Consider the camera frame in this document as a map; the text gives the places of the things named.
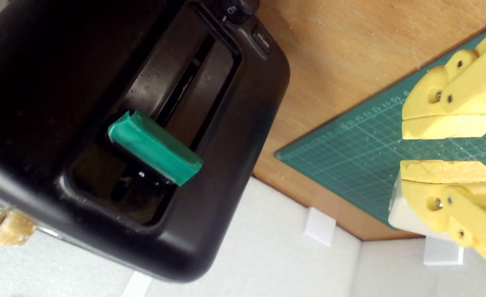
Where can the brown bread slice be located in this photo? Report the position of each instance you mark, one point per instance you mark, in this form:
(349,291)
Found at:
(11,229)

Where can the green toaster lever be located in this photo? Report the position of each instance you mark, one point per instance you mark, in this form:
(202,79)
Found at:
(152,144)

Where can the black two-slot toaster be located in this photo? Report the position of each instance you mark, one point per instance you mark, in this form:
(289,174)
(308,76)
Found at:
(40,103)

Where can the white block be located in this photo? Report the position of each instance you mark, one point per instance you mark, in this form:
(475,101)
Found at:
(399,216)

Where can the green cutting mat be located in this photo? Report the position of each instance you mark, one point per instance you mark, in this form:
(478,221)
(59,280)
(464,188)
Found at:
(350,156)

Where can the white wall clip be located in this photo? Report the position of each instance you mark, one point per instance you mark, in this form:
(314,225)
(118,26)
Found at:
(320,226)
(443,252)
(137,285)

